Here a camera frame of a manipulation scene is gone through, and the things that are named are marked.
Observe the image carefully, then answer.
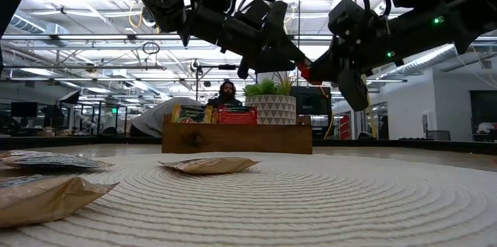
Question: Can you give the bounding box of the white round woven placemat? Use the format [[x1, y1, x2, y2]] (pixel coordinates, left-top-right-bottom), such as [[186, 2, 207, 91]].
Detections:
[[0, 151, 497, 247]]

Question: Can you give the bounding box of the black wall screen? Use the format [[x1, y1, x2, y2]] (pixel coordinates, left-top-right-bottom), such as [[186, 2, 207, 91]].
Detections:
[[469, 90, 497, 124]]

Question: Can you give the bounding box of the large black screen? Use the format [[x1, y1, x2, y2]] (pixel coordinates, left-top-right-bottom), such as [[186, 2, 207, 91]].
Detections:
[[290, 85, 333, 117]]

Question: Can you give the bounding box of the person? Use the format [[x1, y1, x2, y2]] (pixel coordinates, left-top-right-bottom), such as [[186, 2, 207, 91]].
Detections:
[[129, 96, 203, 138], [207, 79, 244, 108]]

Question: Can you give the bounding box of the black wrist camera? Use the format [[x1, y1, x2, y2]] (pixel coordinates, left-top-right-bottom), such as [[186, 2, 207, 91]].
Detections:
[[236, 0, 289, 42], [328, 0, 372, 42]]

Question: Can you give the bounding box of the yellow cable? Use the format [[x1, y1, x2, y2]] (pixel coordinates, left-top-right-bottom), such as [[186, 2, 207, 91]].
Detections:
[[364, 79, 377, 139]]

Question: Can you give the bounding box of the green succulent plant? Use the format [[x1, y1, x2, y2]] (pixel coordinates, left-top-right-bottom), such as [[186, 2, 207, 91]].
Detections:
[[242, 68, 297, 98]]

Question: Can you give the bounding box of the small black desk monitor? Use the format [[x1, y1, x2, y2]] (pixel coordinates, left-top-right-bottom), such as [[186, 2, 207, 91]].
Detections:
[[10, 101, 39, 120]]

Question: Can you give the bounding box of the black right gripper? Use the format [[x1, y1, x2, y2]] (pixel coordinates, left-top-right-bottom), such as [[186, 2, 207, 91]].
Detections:
[[308, 21, 440, 112]]

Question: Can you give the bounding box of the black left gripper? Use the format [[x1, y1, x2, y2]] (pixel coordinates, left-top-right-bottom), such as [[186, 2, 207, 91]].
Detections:
[[182, 4, 311, 80]]

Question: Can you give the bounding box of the brown tea packet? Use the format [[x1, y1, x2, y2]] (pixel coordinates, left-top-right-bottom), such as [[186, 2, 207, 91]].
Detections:
[[158, 156, 261, 176], [0, 176, 120, 229], [0, 149, 116, 171]]

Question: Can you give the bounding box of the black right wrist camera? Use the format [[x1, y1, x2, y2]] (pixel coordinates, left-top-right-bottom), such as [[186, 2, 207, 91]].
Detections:
[[328, 0, 372, 42]]

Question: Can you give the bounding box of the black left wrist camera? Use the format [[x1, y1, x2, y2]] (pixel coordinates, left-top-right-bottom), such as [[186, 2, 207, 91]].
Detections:
[[236, 0, 289, 42]]

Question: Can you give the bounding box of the brown wooden tea box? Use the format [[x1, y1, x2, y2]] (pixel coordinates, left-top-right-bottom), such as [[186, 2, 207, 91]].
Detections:
[[162, 113, 314, 155]]

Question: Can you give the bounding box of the black camera rig frame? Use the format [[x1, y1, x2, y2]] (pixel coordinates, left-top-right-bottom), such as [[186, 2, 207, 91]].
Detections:
[[195, 64, 259, 112]]

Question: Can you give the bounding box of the white triangle-patterned plant pot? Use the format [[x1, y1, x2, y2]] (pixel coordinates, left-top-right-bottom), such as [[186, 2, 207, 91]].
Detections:
[[245, 94, 297, 126]]

